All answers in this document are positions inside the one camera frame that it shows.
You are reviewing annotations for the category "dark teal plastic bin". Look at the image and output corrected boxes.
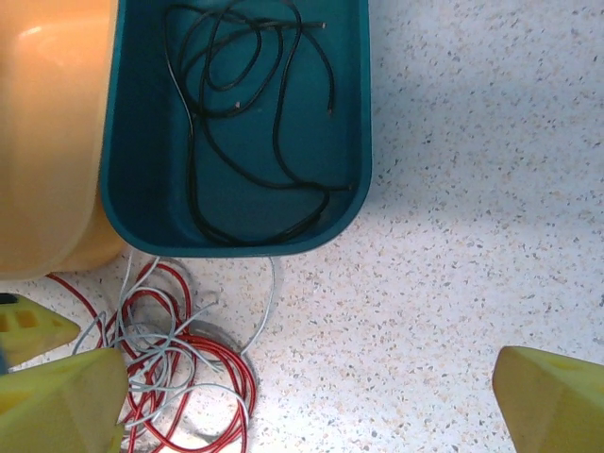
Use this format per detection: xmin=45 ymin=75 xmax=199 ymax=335
xmin=99 ymin=0 xmax=374 ymax=259

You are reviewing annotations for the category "thin red cable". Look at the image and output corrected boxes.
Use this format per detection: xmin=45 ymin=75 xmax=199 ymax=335
xmin=45 ymin=261 xmax=194 ymax=453
xmin=108 ymin=263 xmax=260 ymax=453

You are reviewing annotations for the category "thin white cable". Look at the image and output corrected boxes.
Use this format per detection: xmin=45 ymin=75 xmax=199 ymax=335
xmin=73 ymin=252 xmax=277 ymax=428

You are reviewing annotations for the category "thin black cable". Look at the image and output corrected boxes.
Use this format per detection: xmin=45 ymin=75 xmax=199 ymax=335
xmin=163 ymin=3 xmax=354 ymax=246
xmin=186 ymin=0 xmax=353 ymax=194

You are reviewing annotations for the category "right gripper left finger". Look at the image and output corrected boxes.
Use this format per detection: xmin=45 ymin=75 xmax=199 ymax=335
xmin=0 ymin=346 xmax=132 ymax=453

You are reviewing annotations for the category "orange plastic bin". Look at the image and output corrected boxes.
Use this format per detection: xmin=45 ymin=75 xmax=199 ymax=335
xmin=0 ymin=0 xmax=126 ymax=279

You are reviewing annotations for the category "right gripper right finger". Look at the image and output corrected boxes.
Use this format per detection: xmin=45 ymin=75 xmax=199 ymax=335
xmin=493 ymin=345 xmax=604 ymax=453

